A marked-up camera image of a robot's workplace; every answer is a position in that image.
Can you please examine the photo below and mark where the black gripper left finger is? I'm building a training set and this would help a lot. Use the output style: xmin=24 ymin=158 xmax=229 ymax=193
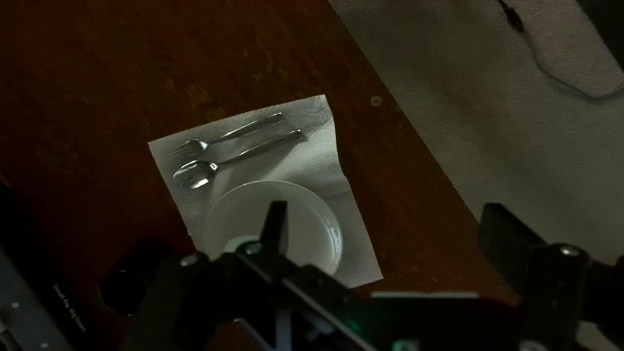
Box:
xmin=235 ymin=201 xmax=377 ymax=351

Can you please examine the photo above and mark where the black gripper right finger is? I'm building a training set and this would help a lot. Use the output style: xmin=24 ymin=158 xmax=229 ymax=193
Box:
xmin=479 ymin=203 xmax=590 ymax=351

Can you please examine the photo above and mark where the white paper table mat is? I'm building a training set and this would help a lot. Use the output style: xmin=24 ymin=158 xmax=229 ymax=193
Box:
xmin=149 ymin=96 xmax=383 ymax=287

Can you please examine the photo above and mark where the white round plate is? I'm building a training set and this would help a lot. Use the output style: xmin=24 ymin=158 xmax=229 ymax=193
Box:
xmin=194 ymin=179 xmax=344 ymax=275

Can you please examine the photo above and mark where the lower silver fork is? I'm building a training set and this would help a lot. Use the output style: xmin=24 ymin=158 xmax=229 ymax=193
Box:
xmin=174 ymin=129 xmax=305 ymax=189

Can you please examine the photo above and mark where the silver fork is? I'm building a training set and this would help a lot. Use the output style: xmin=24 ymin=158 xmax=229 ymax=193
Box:
xmin=176 ymin=113 xmax=284 ymax=156
xmin=174 ymin=129 xmax=305 ymax=189

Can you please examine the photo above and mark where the black glossy mug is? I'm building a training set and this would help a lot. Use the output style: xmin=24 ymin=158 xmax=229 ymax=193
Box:
xmin=98 ymin=240 xmax=173 ymax=318

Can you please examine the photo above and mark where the upper silver fork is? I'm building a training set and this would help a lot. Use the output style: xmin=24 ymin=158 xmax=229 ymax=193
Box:
xmin=176 ymin=113 xmax=284 ymax=156

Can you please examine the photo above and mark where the dark device at table edge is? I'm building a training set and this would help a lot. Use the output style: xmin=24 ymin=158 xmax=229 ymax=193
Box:
xmin=0 ymin=185 xmax=85 ymax=351

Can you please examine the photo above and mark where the black cable on floor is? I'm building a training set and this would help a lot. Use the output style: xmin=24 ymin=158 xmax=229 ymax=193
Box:
xmin=498 ymin=0 xmax=624 ymax=103

